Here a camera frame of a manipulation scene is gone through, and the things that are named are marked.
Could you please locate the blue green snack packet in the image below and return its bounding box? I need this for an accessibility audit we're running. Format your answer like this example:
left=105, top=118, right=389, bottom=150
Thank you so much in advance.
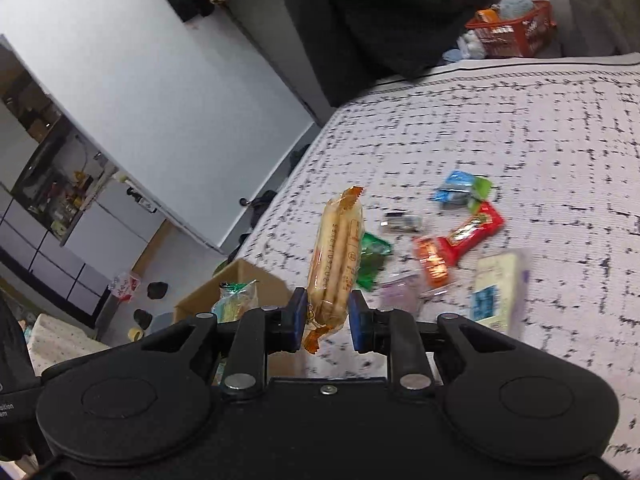
left=432, top=170, right=494, bottom=212

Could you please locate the grey door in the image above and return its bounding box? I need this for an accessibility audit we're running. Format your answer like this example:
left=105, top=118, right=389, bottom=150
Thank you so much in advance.
left=220, top=0, right=337, bottom=127

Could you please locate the red white bottle pack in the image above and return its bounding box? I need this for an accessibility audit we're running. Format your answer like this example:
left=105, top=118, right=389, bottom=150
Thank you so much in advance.
left=109, top=271, right=142, bottom=304

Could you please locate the black jacket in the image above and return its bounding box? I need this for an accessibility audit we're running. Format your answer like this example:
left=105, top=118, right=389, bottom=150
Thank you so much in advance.
left=320, top=0, right=502, bottom=82

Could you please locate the cardboard box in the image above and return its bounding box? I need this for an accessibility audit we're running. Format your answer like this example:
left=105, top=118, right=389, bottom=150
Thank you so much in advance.
left=172, top=258, right=296, bottom=328

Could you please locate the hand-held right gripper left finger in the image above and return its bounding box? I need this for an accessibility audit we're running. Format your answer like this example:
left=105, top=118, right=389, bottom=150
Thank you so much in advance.
left=149, top=288, right=307, bottom=395

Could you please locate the purple snack packet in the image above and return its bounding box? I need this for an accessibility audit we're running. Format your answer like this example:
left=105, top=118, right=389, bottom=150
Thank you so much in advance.
left=378, top=272, right=427, bottom=319

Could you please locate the red snack packet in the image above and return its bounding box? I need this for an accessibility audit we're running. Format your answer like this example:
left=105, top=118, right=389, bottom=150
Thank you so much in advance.
left=444, top=201, right=506, bottom=267

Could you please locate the black clog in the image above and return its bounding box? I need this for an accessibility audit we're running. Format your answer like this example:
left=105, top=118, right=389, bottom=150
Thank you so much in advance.
left=249, top=190, right=279, bottom=227

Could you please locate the dotted cream cloth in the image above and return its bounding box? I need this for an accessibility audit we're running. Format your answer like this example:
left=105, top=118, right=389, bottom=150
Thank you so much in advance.
left=22, top=312, right=110, bottom=377

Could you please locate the white black printed blanket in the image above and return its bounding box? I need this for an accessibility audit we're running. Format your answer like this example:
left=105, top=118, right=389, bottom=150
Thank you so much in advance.
left=220, top=52, right=640, bottom=480

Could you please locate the orange plastic basket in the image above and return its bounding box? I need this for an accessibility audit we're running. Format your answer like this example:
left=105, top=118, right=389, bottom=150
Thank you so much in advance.
left=465, top=0, right=557, bottom=59

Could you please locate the cream packet with blue label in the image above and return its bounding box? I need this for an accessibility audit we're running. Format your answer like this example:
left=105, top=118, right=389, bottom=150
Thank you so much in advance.
left=469, top=249, right=532, bottom=337

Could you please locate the kitchen cabinet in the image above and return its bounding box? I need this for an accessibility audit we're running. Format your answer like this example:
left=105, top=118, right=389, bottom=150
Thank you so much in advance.
left=0, top=42, right=171, bottom=321

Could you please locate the silver snack packet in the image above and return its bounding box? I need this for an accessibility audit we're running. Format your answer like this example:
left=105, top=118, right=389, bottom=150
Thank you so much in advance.
left=380, top=213, right=424, bottom=234

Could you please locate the orange snack packet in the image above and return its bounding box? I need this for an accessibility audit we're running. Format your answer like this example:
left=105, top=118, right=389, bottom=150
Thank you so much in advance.
left=412, top=235, right=452, bottom=289

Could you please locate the breadstick snack packet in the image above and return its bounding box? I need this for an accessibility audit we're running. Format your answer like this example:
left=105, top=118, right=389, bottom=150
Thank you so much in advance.
left=301, top=186, right=366, bottom=356

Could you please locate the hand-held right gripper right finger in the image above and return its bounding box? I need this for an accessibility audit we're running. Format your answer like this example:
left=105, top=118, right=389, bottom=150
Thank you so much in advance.
left=348, top=290, right=506, bottom=391

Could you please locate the yellow green snack packet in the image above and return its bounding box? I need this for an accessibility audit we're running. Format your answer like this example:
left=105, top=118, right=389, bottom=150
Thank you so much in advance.
left=211, top=280, right=260, bottom=324

